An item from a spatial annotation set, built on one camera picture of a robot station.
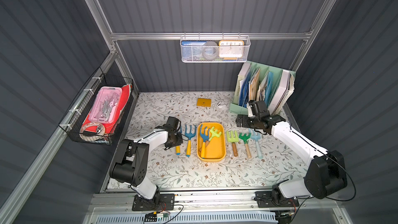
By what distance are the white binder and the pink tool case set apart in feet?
2.91

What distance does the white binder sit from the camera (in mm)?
900

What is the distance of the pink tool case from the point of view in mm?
703
